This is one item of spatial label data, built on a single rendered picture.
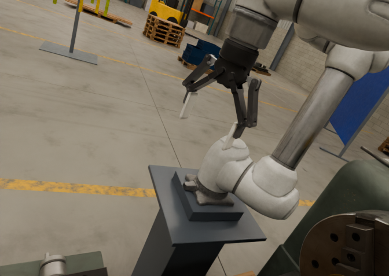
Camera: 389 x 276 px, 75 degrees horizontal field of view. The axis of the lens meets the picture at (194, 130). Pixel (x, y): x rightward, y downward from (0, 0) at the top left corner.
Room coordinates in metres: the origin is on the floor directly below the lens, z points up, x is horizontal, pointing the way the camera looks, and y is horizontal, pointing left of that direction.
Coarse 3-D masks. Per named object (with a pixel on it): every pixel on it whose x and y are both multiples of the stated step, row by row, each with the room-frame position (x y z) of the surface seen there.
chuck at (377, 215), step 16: (320, 224) 0.55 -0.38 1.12; (336, 224) 0.53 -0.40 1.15; (384, 224) 0.47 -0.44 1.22; (304, 240) 0.55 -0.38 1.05; (320, 240) 0.53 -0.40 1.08; (336, 240) 0.51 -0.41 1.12; (384, 240) 0.46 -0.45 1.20; (304, 256) 0.53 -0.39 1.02; (320, 256) 0.51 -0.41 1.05; (336, 256) 0.49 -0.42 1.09; (384, 256) 0.45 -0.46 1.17; (304, 272) 0.52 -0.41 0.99; (320, 272) 0.50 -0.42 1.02; (384, 272) 0.43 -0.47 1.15
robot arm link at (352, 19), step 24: (312, 0) 0.47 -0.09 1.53; (336, 0) 0.45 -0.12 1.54; (360, 0) 0.44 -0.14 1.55; (384, 0) 0.43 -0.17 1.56; (312, 24) 0.48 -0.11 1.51; (336, 24) 0.46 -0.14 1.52; (360, 24) 0.44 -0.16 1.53; (384, 24) 0.43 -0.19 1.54; (360, 48) 0.47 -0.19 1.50; (384, 48) 0.45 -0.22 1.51
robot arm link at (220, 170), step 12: (216, 144) 0.93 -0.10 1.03; (240, 144) 0.92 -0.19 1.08; (216, 156) 0.89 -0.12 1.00; (228, 156) 0.88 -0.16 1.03; (240, 156) 0.89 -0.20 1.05; (204, 168) 0.90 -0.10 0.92; (216, 168) 0.87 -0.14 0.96; (228, 168) 0.86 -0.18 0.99; (240, 168) 0.86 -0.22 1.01; (204, 180) 0.89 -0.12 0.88; (216, 180) 0.87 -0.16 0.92; (228, 180) 0.85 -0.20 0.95; (216, 192) 0.88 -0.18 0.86
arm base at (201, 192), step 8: (192, 176) 0.97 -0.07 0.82; (184, 184) 0.90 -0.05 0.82; (192, 184) 0.90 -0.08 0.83; (200, 184) 0.90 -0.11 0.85; (200, 192) 0.88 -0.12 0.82; (208, 192) 0.87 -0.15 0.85; (200, 200) 0.84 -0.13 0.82; (208, 200) 0.86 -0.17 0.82; (216, 200) 0.88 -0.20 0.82; (224, 200) 0.90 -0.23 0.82; (232, 200) 0.93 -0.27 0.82
